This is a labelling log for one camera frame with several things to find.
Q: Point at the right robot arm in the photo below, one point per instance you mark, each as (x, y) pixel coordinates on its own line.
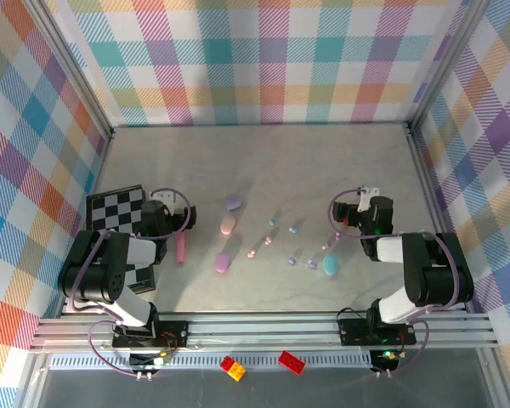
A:
(442, 272)

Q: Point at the aluminium side rail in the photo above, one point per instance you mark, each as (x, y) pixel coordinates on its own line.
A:
(429, 191)
(98, 170)

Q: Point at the pink earbud charging case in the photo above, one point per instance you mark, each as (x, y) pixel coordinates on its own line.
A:
(228, 225)

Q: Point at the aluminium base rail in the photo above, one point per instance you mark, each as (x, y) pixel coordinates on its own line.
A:
(259, 329)

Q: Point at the red and yellow toy bricks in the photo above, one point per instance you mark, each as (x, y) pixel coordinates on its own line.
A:
(233, 367)

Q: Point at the orchid earbud charging case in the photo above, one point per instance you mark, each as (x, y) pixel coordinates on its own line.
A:
(223, 261)

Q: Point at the aluminium frame post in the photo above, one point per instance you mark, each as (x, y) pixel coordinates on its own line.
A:
(445, 64)
(72, 66)

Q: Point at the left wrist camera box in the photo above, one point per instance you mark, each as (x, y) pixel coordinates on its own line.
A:
(166, 196)

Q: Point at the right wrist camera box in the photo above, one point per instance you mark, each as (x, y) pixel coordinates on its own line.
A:
(367, 196)

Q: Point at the red toy brick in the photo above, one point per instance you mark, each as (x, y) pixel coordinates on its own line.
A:
(292, 362)

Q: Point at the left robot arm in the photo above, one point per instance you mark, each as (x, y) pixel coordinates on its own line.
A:
(89, 268)

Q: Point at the black controller board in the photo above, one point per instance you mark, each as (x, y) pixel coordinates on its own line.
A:
(149, 361)
(384, 359)

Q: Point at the pink microphone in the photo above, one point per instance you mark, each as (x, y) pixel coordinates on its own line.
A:
(181, 251)

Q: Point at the lavender earbud charging case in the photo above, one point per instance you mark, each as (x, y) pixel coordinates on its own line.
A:
(234, 202)

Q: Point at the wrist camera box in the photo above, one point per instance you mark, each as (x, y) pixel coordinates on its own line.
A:
(367, 196)
(166, 196)

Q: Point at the lavender earbud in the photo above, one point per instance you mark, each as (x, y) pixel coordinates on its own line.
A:
(312, 264)
(292, 260)

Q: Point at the blue earbud charging case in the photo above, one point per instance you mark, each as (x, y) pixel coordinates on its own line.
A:
(330, 265)

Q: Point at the black white checkerboard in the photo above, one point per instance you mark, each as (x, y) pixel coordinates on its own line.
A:
(110, 208)

